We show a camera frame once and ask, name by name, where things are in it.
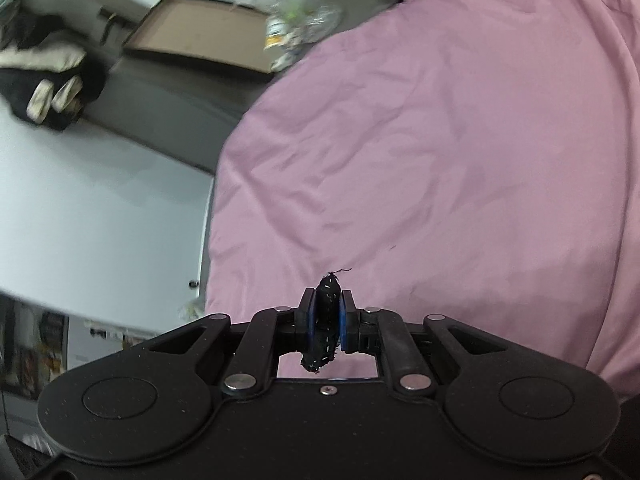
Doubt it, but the clear plastic water jug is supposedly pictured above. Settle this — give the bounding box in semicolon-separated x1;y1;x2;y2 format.
253;0;343;44

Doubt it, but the flat cardboard tray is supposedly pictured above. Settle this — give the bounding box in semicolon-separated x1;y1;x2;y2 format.
122;0;273;79

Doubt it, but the black felt pouch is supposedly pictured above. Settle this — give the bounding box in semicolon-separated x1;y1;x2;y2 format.
295;269;356;374

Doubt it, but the white supplement bottle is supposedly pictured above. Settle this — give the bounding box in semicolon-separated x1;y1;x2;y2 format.
264;15;292;51

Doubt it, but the small clear trash bag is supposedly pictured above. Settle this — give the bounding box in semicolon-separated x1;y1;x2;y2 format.
178;298;205;323

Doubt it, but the pink bed sheet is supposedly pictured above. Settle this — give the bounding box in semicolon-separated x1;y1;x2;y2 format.
205;0;639;399

